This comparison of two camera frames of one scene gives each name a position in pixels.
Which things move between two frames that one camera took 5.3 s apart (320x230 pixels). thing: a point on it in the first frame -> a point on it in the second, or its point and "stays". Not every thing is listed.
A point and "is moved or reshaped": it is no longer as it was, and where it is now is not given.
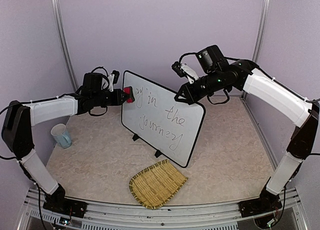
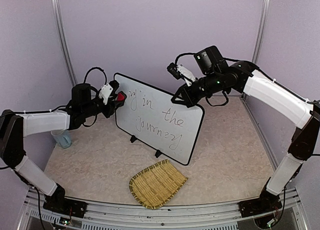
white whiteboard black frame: (160, 119) is moved or reshaped
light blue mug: (62, 138) stays
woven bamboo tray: (153, 186) stays
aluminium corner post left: (57, 8) stays
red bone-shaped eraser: (127, 90) is moved or reshaped
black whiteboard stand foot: (158, 153) stays
